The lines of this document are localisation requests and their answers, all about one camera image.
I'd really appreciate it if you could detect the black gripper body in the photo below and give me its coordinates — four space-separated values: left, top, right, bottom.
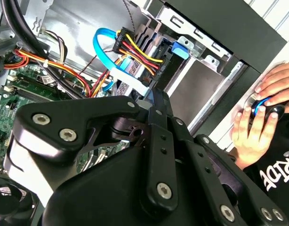
42 145 244 226

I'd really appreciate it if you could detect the blue data wire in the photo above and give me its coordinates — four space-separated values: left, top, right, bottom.
92 27 151 96

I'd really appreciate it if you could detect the hard disk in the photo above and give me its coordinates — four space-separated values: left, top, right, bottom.
132 23 190 95

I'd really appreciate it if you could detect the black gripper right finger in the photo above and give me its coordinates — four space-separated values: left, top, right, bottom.
161 91 289 226

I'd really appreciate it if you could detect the round black tool blue ring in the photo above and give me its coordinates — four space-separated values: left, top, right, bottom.
250 97 286 121

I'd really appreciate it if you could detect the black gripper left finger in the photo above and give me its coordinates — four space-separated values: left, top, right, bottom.
11 89 180 213

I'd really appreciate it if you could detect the person right hand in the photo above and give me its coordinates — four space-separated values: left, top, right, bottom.
254 61 289 107

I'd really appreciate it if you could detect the person left hand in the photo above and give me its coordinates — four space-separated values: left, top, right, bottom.
231 105 280 170

